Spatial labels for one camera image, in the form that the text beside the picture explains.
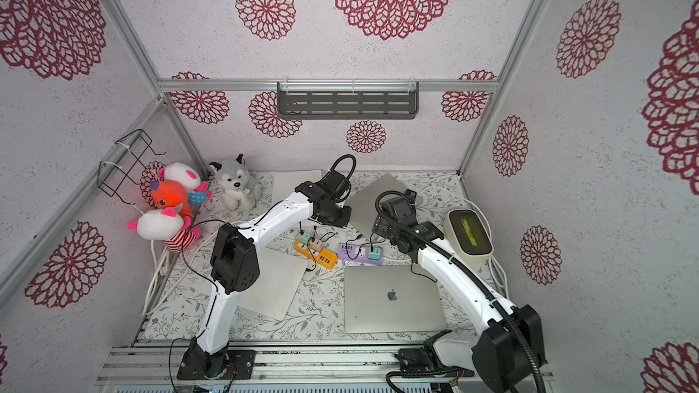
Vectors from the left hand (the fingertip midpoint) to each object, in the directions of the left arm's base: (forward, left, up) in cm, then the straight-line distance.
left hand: (346, 223), depth 91 cm
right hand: (-5, -12, +8) cm, 16 cm away
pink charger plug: (-6, +10, -3) cm, 12 cm away
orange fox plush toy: (+7, +58, +8) cm, 59 cm away
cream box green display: (-3, -42, -4) cm, 42 cm away
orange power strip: (-9, +8, -8) cm, 14 cm away
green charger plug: (-4, +14, -4) cm, 15 cm away
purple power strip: (-8, -4, -7) cm, 11 cm away
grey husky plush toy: (+13, +38, +4) cm, 40 cm away
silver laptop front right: (-23, -15, -9) cm, 28 cm away
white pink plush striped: (-6, +54, +8) cm, 55 cm away
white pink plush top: (+15, +56, +8) cm, 58 cm away
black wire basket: (-1, +63, +24) cm, 67 cm away
